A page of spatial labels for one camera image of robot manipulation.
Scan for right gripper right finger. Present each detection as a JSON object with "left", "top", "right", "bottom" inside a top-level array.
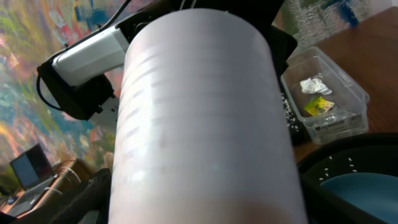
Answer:
[{"left": 300, "top": 174, "right": 385, "bottom": 224}]

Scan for open laptop computer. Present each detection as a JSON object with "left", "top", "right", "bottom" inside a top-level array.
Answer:
[{"left": 7, "top": 143, "right": 57, "bottom": 217}]

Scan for round black serving tray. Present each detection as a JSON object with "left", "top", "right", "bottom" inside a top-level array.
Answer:
[{"left": 297, "top": 133, "right": 398, "bottom": 224}]

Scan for cooked white rice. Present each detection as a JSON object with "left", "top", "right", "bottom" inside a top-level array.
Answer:
[{"left": 281, "top": 93, "right": 300, "bottom": 132}]

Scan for white tissue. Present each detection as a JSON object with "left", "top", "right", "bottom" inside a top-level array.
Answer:
[{"left": 300, "top": 78, "right": 332, "bottom": 95}]

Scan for yellow snack wrapper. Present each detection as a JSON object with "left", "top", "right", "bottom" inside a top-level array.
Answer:
[{"left": 303, "top": 95, "right": 361, "bottom": 125}]

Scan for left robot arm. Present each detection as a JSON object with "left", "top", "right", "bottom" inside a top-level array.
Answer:
[{"left": 36, "top": 0, "right": 298, "bottom": 121}]

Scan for wooden side desk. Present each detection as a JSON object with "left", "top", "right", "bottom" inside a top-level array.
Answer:
[{"left": 17, "top": 159, "right": 94, "bottom": 218}]

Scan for clear plastic bin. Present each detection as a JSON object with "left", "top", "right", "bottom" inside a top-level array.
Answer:
[{"left": 280, "top": 47, "right": 369, "bottom": 144}]

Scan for dark blue plate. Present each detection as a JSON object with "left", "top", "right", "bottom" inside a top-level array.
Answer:
[{"left": 321, "top": 172, "right": 397, "bottom": 223}]

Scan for pink cup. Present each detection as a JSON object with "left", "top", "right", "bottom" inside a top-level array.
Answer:
[{"left": 109, "top": 9, "right": 308, "bottom": 223}]

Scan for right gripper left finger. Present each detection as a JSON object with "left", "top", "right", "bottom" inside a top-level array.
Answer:
[{"left": 13, "top": 168, "right": 111, "bottom": 224}]

